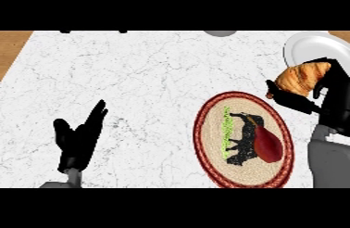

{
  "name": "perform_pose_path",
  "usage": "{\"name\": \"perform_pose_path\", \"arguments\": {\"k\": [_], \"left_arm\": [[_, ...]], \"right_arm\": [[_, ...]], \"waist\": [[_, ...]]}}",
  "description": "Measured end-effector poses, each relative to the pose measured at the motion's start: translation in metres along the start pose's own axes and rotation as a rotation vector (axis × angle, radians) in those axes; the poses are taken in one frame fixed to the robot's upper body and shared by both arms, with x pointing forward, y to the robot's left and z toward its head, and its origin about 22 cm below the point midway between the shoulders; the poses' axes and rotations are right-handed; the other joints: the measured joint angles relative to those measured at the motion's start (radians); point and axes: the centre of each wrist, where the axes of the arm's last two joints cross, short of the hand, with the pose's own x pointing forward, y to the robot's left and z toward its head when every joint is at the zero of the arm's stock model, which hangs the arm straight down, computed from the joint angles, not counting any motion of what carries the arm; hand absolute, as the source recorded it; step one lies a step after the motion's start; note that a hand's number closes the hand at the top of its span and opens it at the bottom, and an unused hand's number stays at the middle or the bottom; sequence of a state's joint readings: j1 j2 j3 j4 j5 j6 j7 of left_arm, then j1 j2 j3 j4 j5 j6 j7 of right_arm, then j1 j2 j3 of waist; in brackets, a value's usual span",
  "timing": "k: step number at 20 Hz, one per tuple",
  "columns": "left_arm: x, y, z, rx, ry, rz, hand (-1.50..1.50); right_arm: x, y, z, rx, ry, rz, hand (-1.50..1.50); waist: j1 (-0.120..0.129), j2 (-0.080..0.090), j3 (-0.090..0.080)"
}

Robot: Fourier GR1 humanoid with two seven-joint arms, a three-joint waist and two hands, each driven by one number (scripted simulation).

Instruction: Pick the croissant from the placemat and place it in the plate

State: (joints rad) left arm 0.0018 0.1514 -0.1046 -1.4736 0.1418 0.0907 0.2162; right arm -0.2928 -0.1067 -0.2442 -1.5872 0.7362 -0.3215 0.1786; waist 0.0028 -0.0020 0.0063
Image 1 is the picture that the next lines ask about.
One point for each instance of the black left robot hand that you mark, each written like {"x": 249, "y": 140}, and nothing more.
{"x": 82, "y": 139}

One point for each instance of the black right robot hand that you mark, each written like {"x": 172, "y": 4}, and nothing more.
{"x": 339, "y": 95}

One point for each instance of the golden brown croissant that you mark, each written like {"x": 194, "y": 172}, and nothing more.
{"x": 302, "y": 78}

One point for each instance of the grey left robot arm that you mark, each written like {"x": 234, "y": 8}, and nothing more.
{"x": 67, "y": 179}

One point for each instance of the white plate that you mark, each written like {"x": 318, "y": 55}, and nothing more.
{"x": 316, "y": 48}

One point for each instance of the oval woven placemat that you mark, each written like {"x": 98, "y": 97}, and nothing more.
{"x": 245, "y": 139}

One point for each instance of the red pear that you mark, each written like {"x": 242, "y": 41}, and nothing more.
{"x": 267, "y": 143}

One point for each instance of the grey round object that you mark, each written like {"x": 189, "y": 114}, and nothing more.
{"x": 221, "y": 33}

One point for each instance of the small black object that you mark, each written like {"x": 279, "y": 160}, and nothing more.
{"x": 66, "y": 31}
{"x": 124, "y": 31}

